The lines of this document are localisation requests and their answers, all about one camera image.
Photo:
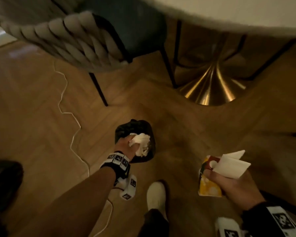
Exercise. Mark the person's left hand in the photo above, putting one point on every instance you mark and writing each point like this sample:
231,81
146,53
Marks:
122,145

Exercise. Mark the person's right hand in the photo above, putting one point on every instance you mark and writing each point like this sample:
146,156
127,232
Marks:
239,192

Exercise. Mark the person's left fingers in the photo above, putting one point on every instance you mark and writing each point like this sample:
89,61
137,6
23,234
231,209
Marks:
131,140

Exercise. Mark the person's right thumb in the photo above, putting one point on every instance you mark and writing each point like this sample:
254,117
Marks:
212,174

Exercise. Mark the white tissue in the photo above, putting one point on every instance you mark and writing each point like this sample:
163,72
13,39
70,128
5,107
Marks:
141,143

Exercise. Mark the yellow snack packet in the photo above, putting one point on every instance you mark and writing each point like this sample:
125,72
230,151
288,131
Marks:
208,187

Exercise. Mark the white napkin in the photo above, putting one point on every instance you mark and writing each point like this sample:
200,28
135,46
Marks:
230,165

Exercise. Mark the person's left forearm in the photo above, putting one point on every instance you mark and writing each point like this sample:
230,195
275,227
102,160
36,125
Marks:
74,204

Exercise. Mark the black trash bag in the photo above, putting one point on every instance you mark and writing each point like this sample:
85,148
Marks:
135,128

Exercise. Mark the white shoe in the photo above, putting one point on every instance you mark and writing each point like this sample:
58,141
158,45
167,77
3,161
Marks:
156,197

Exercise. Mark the person's dark trouser leg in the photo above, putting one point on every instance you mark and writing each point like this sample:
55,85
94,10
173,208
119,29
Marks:
154,223

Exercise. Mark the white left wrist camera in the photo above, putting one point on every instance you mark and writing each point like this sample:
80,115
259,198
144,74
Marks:
128,187

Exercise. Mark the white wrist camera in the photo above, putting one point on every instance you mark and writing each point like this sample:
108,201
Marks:
228,228
128,187

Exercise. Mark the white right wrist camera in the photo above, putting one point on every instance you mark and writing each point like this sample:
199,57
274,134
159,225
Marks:
228,228

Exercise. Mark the gold table pedestal base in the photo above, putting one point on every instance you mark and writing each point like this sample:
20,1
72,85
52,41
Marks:
212,88

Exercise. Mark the black metal chair frame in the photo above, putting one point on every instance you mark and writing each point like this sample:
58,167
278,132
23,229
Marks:
261,69

